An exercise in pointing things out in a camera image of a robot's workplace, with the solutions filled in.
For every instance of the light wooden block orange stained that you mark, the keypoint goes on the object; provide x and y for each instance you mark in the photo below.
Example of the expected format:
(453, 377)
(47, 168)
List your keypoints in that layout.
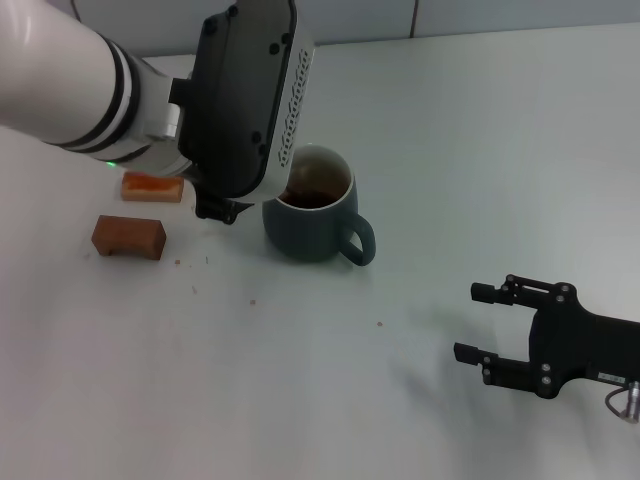
(150, 191)

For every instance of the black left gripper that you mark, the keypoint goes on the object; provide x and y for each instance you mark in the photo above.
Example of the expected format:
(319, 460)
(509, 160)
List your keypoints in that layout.
(217, 207)

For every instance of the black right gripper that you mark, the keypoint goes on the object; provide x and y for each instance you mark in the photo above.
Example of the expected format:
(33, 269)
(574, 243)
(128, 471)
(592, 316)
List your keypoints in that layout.
(585, 345)

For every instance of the grey ceramic cup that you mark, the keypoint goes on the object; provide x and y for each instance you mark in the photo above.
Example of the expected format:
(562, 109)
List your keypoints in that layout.
(310, 235)

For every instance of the brown notched wooden block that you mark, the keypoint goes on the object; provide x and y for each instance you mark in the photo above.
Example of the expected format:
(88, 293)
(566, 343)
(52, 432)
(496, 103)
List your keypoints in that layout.
(130, 235)

